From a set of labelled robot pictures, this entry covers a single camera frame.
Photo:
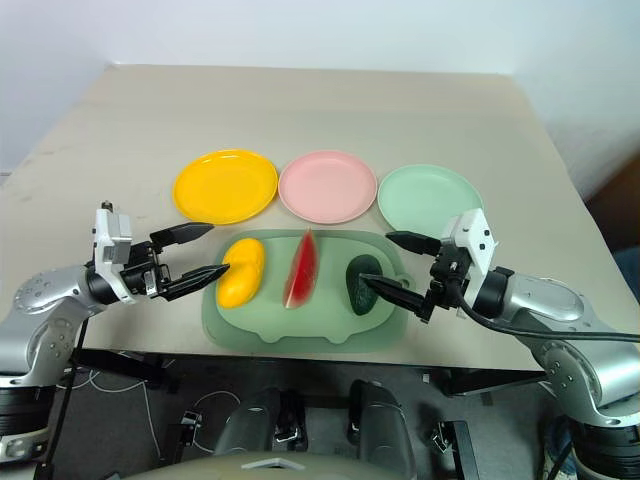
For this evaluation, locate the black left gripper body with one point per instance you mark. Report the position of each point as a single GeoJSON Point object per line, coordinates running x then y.
{"type": "Point", "coordinates": [145, 270]}

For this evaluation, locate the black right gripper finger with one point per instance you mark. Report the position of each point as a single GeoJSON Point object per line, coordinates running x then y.
{"type": "Point", "coordinates": [397, 292]}
{"type": "Point", "coordinates": [414, 241]}

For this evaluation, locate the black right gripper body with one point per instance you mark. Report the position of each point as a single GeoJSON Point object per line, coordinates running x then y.
{"type": "Point", "coordinates": [447, 282]}

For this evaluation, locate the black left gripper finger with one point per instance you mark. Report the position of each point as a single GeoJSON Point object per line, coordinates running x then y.
{"type": "Point", "coordinates": [192, 281]}
{"type": "Point", "coordinates": [181, 232]}

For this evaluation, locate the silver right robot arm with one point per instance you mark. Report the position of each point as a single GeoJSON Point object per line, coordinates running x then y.
{"type": "Point", "coordinates": [560, 325]}

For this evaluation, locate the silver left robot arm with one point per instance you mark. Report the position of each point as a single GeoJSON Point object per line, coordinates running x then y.
{"type": "Point", "coordinates": [47, 320]}

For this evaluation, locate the green plate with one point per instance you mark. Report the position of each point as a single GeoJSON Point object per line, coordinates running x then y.
{"type": "Point", "coordinates": [425, 197]}

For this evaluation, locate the yellow plate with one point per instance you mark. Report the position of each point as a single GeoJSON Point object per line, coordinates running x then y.
{"type": "Point", "coordinates": [226, 185]}

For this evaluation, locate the pink plate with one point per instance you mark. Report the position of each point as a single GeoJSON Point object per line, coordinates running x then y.
{"type": "Point", "coordinates": [327, 186]}

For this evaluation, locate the dark green avocado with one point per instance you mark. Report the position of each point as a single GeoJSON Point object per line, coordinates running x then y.
{"type": "Point", "coordinates": [361, 300]}

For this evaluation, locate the yellow mango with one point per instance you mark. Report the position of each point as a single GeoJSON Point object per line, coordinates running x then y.
{"type": "Point", "coordinates": [242, 272]}

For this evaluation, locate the green cutting board tray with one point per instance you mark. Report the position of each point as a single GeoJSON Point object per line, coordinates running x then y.
{"type": "Point", "coordinates": [310, 320]}

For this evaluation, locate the red watermelon slice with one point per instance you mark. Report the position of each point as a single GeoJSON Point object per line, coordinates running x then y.
{"type": "Point", "coordinates": [302, 272]}

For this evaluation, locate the dark rounded robot leg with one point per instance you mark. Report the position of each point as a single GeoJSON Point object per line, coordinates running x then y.
{"type": "Point", "coordinates": [252, 425]}
{"type": "Point", "coordinates": [385, 425]}

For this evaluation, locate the grey robot torso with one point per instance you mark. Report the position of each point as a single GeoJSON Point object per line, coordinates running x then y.
{"type": "Point", "coordinates": [270, 467]}

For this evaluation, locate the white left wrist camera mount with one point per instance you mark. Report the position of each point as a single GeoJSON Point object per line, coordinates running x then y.
{"type": "Point", "coordinates": [111, 250]}

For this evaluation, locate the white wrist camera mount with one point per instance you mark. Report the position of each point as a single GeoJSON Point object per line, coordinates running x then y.
{"type": "Point", "coordinates": [111, 250]}
{"type": "Point", "coordinates": [474, 240]}

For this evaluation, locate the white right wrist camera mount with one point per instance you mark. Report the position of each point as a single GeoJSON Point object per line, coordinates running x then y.
{"type": "Point", "coordinates": [474, 240]}

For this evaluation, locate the black table frame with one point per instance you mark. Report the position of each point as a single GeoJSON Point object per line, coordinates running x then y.
{"type": "Point", "coordinates": [130, 370]}

